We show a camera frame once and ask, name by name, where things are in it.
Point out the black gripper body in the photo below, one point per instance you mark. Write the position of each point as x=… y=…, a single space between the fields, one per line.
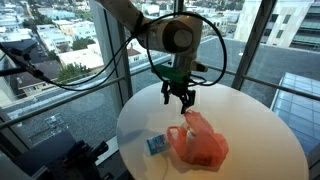
x=179 y=90

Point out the orange plastic bag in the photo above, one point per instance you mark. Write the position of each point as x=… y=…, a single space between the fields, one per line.
x=203 y=146

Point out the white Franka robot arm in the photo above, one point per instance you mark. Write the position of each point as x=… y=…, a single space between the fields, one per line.
x=176 y=36

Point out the white capped bottle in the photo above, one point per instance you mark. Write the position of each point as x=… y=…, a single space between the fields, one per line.
x=190 y=132

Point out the small blue carton box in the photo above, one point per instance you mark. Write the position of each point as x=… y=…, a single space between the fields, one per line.
x=157 y=144

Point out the metal window railing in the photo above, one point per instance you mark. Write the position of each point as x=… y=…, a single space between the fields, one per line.
x=50 y=107

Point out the black equipment stand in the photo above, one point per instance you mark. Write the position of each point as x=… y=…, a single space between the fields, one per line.
x=60 y=160

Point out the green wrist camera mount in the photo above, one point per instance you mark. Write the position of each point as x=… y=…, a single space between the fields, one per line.
x=171 y=73

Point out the white round pedestal table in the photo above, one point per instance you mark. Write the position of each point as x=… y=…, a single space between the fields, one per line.
x=260 y=140

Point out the black camera on tripod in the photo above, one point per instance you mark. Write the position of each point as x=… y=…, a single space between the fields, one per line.
x=20 y=58

